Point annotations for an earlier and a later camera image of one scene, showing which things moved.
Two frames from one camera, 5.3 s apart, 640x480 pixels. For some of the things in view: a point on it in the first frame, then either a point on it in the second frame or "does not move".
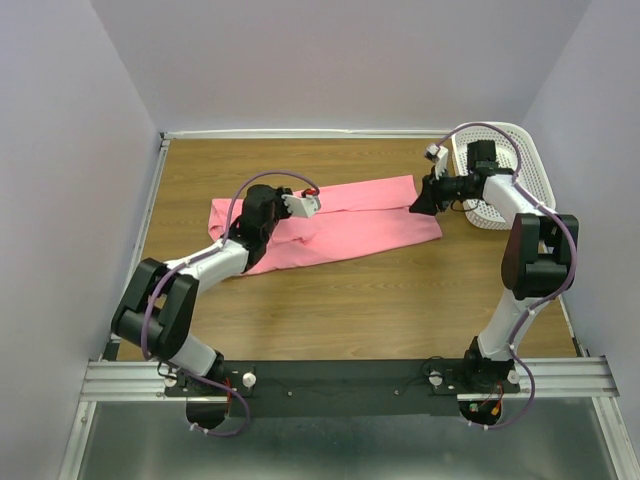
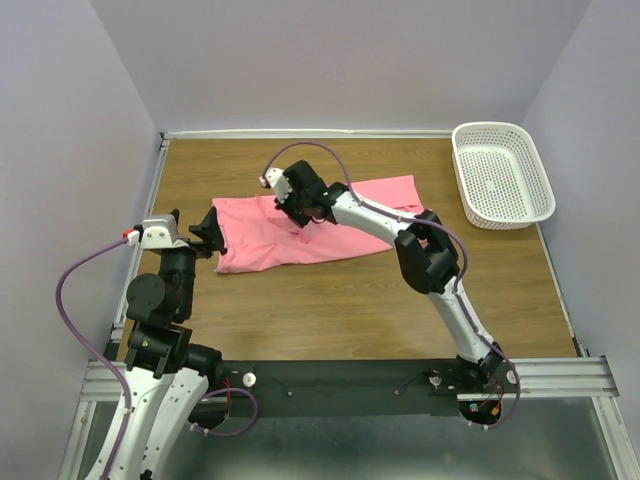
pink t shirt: (349, 220) does not move
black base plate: (349, 387) does not move
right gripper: (430, 197) → (284, 209)
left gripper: (278, 198) → (210, 230)
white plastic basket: (515, 155) does not move
